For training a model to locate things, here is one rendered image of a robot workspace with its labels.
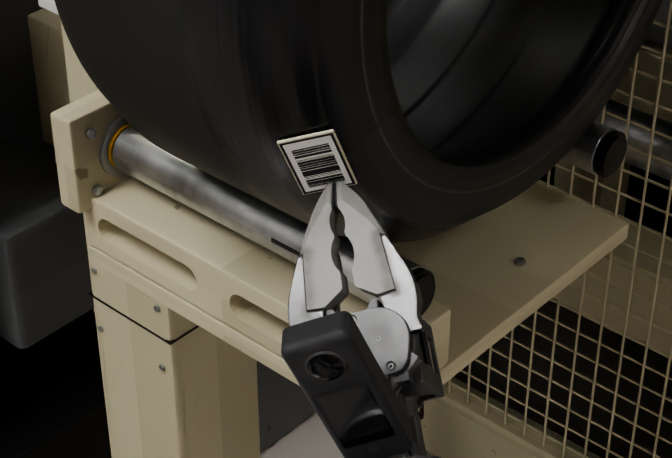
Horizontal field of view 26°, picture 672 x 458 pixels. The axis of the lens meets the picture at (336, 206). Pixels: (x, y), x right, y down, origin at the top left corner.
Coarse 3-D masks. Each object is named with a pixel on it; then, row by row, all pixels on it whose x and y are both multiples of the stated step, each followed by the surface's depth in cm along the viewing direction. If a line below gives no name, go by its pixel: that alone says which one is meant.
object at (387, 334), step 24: (360, 312) 97; (384, 312) 96; (384, 336) 96; (408, 336) 95; (432, 336) 103; (384, 360) 95; (408, 360) 95; (432, 360) 102; (408, 384) 96; (432, 384) 99; (408, 408) 99; (408, 456) 96; (432, 456) 94
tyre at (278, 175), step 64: (64, 0) 105; (128, 0) 99; (192, 0) 94; (256, 0) 91; (320, 0) 92; (384, 0) 95; (448, 0) 141; (512, 0) 138; (576, 0) 134; (640, 0) 124; (128, 64) 104; (192, 64) 98; (256, 64) 94; (320, 64) 94; (384, 64) 97; (448, 64) 138; (512, 64) 135; (576, 64) 132; (192, 128) 104; (256, 128) 98; (320, 128) 98; (384, 128) 101; (448, 128) 132; (512, 128) 131; (576, 128) 123; (256, 192) 108; (320, 192) 103; (384, 192) 105; (448, 192) 111; (512, 192) 119
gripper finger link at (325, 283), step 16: (320, 208) 100; (336, 208) 100; (320, 224) 100; (304, 240) 100; (320, 240) 99; (336, 240) 100; (304, 256) 99; (320, 256) 99; (336, 256) 100; (304, 272) 99; (320, 272) 99; (336, 272) 98; (320, 288) 98; (336, 288) 98; (320, 304) 98; (336, 304) 99
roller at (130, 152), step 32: (128, 128) 131; (128, 160) 129; (160, 160) 127; (192, 192) 125; (224, 192) 123; (224, 224) 124; (256, 224) 120; (288, 224) 119; (288, 256) 119; (352, 256) 115; (352, 288) 115
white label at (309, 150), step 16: (288, 144) 98; (304, 144) 98; (320, 144) 98; (336, 144) 98; (288, 160) 100; (304, 160) 100; (320, 160) 100; (336, 160) 100; (304, 176) 101; (320, 176) 101; (336, 176) 101; (352, 176) 101; (304, 192) 102
